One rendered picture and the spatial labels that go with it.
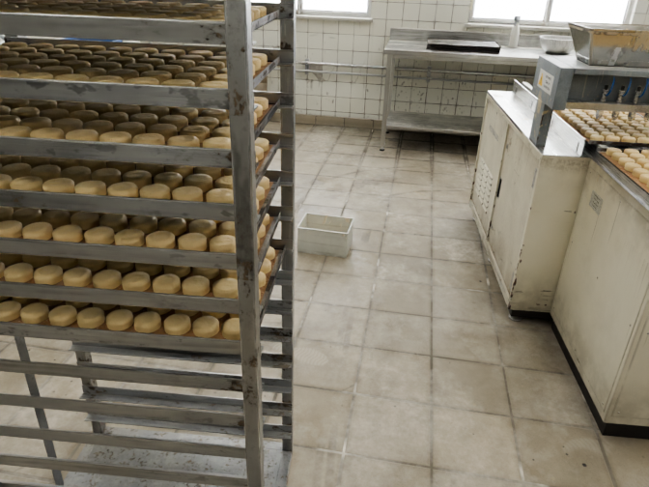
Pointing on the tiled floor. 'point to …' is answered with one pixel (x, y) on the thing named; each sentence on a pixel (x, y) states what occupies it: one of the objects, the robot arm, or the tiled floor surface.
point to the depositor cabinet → (524, 204)
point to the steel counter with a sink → (526, 56)
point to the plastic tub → (324, 235)
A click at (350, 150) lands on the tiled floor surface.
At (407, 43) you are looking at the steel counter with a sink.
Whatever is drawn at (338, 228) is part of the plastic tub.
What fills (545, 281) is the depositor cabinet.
